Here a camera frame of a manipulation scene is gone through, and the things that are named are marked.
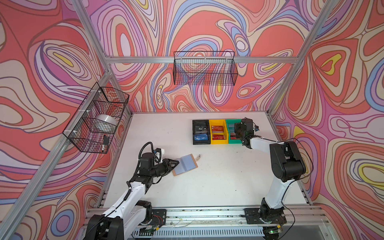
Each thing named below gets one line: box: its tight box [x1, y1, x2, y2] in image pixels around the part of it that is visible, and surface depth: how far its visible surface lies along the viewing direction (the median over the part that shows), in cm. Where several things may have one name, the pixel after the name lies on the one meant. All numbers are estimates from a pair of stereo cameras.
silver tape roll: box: [96, 114, 118, 133], surface depth 74 cm
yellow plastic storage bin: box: [209, 119, 229, 145], surface depth 107 cm
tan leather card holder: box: [172, 153, 201, 176], surface depth 93 cm
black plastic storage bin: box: [192, 119, 211, 145], surface depth 107 cm
